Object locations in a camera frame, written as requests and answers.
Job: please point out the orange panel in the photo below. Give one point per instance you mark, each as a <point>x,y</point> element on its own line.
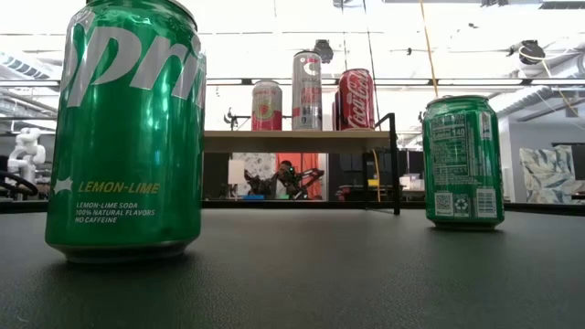
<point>311,160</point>

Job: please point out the black table mat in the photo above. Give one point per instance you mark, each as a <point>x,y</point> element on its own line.
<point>292,283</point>

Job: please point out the black aluminium table frame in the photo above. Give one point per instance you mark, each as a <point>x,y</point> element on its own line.
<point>274,204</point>

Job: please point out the leaf-patterned sofa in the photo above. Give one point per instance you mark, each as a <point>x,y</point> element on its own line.
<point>548,173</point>

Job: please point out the floral patterned panel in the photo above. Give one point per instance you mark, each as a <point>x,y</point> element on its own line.
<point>258,162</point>

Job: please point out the green Sprite can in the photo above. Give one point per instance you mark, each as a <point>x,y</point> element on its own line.
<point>461,183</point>
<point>128,151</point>

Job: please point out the black partition panel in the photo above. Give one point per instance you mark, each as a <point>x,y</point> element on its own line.
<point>413,160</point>

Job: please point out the white Celsius can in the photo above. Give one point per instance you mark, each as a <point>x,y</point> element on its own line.
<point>307,100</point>

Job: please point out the blue box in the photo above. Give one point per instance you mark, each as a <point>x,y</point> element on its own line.
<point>252,197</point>

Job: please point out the black background robot arm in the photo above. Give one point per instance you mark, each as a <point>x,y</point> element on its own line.
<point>258,185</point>
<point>311,176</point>

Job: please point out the person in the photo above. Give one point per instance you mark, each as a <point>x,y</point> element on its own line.
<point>285,166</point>

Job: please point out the white storage box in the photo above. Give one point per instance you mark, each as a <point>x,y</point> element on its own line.
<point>411,183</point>

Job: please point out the wooden shelf with black legs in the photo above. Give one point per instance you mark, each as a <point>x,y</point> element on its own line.
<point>292,141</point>

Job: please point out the silver and pink seltzer can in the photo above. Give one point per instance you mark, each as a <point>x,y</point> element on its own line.
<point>267,109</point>

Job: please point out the yellow box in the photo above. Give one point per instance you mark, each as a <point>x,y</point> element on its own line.
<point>373,183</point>

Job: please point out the black ceiling fixture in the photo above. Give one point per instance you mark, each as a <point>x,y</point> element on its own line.
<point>420,118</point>
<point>323,50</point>
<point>530,51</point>

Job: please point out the black bar stand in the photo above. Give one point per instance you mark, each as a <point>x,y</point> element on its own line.
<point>237,118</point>

